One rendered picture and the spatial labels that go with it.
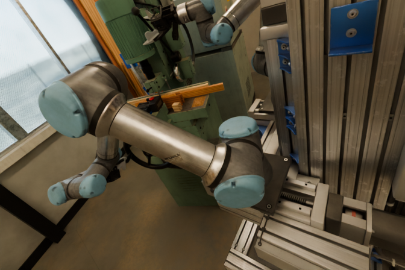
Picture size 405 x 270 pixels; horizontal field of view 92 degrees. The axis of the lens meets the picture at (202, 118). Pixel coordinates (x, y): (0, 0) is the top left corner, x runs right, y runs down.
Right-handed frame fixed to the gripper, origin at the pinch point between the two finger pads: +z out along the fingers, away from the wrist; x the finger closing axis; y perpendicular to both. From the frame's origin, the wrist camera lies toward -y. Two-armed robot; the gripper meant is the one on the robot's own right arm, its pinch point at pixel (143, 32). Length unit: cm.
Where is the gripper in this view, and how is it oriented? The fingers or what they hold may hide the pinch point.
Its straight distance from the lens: 104.7
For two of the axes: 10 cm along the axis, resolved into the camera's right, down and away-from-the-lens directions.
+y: -3.5, -2.4, -9.1
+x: 0.7, 9.6, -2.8
